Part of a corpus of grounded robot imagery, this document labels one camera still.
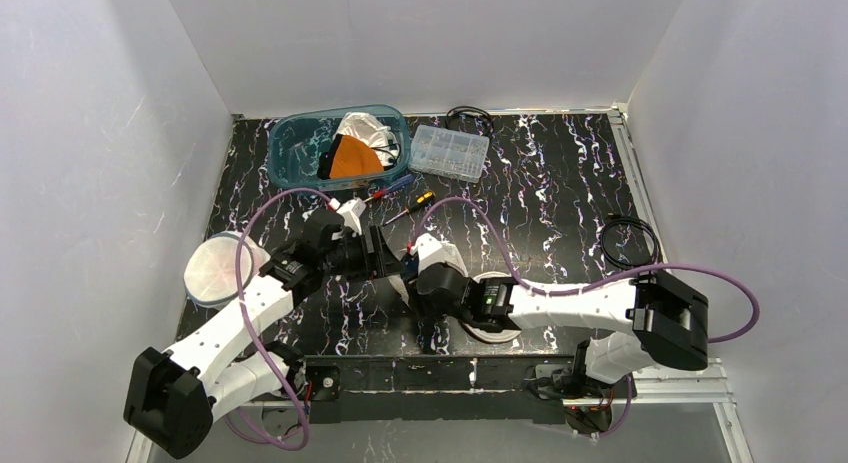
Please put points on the dark blue lace bra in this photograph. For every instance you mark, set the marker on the dark blue lace bra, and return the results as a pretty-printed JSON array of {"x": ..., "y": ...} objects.
[{"x": 410, "y": 267}]

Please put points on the red blue screwdriver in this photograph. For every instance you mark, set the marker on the red blue screwdriver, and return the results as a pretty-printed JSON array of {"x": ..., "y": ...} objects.
[{"x": 394, "y": 187}]

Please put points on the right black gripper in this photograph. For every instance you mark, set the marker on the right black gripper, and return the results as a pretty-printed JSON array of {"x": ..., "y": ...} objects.
[{"x": 429, "y": 304}]

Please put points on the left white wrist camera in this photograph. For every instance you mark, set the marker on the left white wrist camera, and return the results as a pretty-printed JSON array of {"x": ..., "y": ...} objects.
[{"x": 351, "y": 212}]

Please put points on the teal plastic bin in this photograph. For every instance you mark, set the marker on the teal plastic bin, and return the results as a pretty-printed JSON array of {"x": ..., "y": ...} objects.
[{"x": 297, "y": 145}]

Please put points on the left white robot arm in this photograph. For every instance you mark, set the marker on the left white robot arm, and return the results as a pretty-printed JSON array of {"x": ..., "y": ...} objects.
[{"x": 176, "y": 395}]

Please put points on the orange black bra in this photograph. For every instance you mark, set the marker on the orange black bra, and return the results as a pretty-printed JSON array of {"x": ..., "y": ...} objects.
[{"x": 350, "y": 157}]

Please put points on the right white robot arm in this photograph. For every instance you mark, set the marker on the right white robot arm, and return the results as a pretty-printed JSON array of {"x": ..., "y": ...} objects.
[{"x": 652, "y": 318}]

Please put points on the clear plastic screw box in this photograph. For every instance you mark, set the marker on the clear plastic screw box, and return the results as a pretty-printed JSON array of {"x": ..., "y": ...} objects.
[{"x": 448, "y": 153}]

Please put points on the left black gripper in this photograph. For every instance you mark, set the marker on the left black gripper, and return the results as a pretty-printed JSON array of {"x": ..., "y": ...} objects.
[{"x": 374, "y": 251}]

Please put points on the yellow black screwdriver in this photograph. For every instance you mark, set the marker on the yellow black screwdriver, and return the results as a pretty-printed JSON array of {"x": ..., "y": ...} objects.
[{"x": 422, "y": 201}]

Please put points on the white cloth in bin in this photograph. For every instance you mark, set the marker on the white cloth in bin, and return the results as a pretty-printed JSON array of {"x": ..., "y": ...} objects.
[{"x": 374, "y": 134}]

